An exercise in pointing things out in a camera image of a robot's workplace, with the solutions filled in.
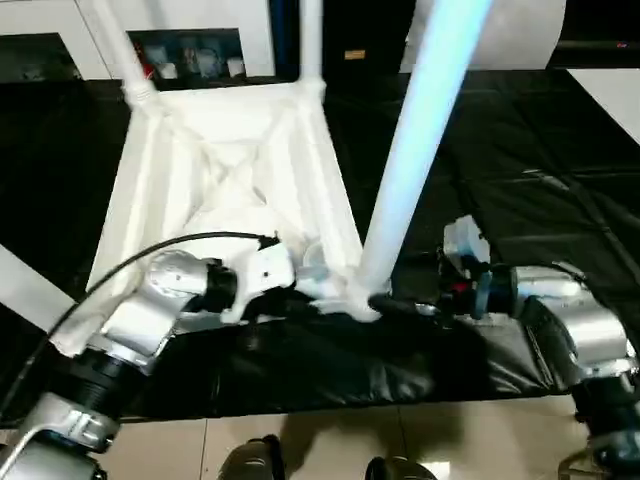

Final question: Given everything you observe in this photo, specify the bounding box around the white plastic table leg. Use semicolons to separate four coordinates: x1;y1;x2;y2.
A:
349;0;496;321
0;243;76;334
298;0;329;99
94;0;159;109

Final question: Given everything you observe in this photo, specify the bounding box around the black work mat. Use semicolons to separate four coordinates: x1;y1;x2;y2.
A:
0;67;640;426

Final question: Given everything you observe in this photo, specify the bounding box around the black left robot foot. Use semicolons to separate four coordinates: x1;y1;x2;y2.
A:
219;434;284;480

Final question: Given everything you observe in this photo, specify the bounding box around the black robot foot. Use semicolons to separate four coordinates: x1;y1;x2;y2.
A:
219;434;284;480
367;454;436;480

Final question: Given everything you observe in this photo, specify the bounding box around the black right robot foot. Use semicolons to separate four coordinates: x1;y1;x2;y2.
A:
367;454;436;480

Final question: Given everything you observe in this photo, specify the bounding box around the white flat panel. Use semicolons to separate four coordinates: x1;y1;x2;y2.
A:
567;67;640;146

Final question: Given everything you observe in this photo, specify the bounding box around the light grey printed pillow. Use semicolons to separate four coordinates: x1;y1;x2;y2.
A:
407;0;569;71

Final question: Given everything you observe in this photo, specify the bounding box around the red item in cabinet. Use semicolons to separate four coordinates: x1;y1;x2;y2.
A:
134;44;154;79

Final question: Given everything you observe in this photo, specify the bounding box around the white glass-door cabinet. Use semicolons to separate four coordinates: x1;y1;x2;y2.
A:
0;0;279;82

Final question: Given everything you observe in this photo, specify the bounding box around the black cabinet with gold label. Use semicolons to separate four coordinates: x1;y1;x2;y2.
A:
272;0;416;81

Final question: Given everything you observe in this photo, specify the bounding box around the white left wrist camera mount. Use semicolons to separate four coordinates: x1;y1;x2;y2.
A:
219;243;297;324

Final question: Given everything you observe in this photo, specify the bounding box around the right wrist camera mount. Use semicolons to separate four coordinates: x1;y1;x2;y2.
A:
443;215;494;319

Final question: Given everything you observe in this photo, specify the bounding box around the black rail with red mark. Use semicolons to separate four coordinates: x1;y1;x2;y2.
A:
554;38;640;52

